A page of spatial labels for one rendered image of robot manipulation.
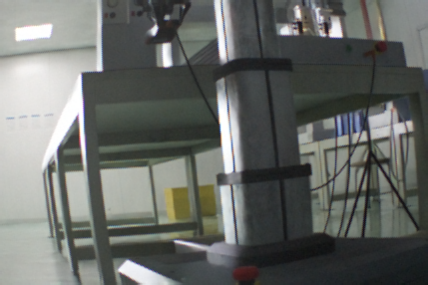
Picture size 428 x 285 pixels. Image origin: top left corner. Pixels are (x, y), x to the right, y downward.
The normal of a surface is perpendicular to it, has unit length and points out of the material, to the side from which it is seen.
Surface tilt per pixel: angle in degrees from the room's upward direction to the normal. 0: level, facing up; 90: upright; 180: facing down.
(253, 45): 90
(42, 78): 90
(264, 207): 90
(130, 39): 90
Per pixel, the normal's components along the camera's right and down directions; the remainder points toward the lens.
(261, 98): 0.40, -0.11
